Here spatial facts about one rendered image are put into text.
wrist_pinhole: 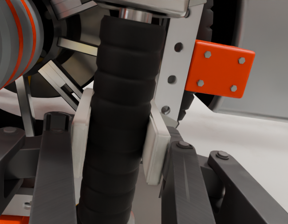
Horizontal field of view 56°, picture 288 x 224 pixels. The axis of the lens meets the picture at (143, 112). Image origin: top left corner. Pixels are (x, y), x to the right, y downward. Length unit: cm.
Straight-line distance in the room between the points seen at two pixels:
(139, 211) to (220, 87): 113
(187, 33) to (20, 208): 36
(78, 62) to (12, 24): 35
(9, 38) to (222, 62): 26
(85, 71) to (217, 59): 34
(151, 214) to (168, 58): 116
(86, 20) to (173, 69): 30
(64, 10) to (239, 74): 29
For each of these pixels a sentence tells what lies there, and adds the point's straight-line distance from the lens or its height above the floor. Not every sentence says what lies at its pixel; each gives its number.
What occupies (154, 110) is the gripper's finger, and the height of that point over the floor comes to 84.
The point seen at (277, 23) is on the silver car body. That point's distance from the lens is 60.
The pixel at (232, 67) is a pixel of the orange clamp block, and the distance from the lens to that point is 40.
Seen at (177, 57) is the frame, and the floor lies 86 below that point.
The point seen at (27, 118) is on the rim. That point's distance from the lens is 52.
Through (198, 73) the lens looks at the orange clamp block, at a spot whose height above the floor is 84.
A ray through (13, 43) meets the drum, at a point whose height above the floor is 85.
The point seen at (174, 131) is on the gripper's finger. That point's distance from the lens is 16.
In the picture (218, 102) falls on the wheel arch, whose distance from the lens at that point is 58.
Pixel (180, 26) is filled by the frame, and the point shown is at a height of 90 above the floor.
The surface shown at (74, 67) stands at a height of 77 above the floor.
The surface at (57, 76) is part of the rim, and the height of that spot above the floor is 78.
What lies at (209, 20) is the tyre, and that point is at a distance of 47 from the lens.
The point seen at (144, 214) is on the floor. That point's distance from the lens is 144.
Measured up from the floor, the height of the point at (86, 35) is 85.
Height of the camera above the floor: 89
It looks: 18 degrees down
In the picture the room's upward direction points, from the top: 11 degrees clockwise
